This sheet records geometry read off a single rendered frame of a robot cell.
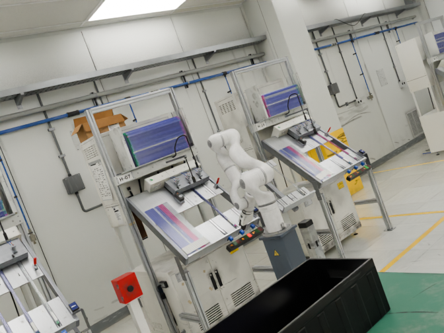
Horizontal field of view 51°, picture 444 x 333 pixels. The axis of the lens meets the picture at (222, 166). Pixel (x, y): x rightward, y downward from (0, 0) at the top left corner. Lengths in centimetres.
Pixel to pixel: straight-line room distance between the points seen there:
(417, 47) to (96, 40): 437
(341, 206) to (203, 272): 169
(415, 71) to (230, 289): 469
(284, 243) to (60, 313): 134
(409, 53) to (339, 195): 324
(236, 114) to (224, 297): 173
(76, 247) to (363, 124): 508
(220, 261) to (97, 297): 172
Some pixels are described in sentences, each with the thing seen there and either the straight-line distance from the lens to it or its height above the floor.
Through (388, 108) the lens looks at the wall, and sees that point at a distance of 866.
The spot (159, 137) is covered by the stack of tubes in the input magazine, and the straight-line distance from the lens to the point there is 357.
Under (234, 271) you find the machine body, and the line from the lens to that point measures 367.
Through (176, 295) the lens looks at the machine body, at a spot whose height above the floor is 45.
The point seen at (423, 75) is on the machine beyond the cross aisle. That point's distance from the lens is 724.
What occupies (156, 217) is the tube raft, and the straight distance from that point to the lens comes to 330.
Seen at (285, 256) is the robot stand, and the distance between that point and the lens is 290.
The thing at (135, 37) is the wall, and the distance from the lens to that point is 561.
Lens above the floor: 139
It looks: 4 degrees down
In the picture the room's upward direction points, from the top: 20 degrees counter-clockwise
